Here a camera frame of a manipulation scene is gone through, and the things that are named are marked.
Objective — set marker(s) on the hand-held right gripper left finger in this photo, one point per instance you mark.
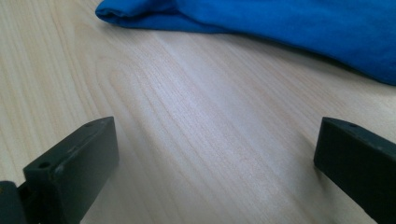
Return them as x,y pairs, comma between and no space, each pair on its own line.
71,171

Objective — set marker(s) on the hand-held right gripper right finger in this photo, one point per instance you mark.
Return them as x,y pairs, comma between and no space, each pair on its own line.
358,161

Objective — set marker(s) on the blue cloth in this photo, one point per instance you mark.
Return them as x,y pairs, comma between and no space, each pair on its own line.
280,21

